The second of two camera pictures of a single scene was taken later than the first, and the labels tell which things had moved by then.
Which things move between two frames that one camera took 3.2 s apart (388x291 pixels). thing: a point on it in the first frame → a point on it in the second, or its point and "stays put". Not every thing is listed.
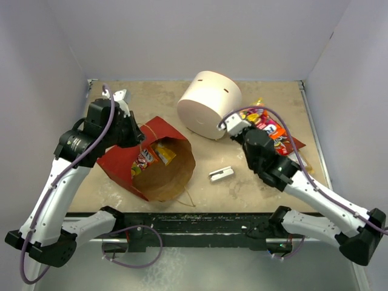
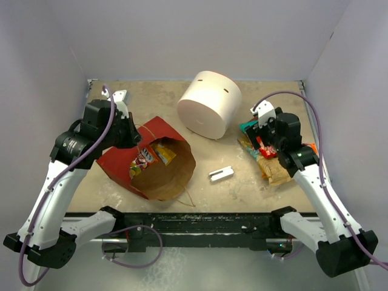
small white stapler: (221, 173) stays put
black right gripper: (237, 138) → (254, 132)
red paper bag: (159, 182) stays put
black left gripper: (136, 136) stays put
